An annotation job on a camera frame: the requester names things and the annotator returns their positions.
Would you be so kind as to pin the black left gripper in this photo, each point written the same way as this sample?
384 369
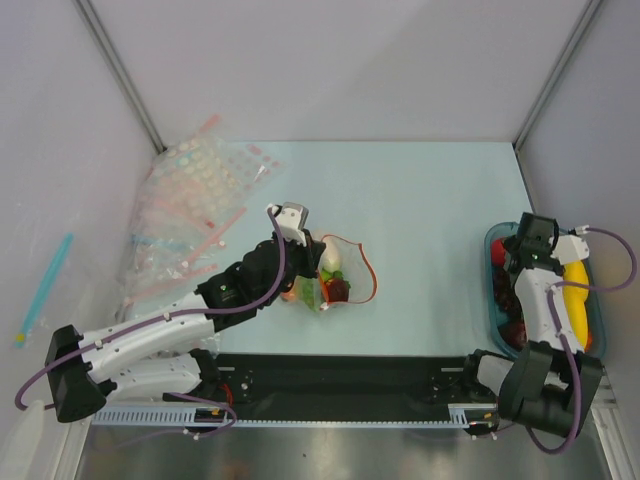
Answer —
310 254

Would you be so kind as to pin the clear orange zip bag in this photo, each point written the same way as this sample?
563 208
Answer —
344 276

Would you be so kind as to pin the pile of clear zip bags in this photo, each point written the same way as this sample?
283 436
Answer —
195 191

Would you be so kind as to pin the white radish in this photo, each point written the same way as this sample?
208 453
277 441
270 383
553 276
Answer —
331 257

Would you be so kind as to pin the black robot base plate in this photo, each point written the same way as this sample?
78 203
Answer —
338 387

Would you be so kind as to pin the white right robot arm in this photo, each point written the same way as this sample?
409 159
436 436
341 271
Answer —
543 378

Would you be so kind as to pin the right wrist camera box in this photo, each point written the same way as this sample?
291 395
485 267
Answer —
569 247

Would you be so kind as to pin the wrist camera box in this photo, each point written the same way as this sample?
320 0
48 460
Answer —
569 247
290 219

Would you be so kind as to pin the green grape bunch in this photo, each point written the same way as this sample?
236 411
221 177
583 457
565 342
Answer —
329 278

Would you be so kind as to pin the wrinkled green fruit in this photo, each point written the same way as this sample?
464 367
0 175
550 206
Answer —
309 294

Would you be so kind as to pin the orange red peach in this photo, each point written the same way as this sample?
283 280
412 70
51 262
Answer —
290 296

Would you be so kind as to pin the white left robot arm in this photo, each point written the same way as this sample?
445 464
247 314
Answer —
80 385

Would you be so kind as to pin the purple grape bunch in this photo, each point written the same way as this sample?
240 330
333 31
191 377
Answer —
504 295

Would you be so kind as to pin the teal plastic fruit bin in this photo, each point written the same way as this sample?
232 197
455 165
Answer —
538 282

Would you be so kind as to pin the dark red apple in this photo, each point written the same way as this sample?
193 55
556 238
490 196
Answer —
514 334

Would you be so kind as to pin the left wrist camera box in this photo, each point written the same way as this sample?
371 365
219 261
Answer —
290 219

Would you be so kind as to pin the yellow mango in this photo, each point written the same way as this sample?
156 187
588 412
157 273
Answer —
575 302

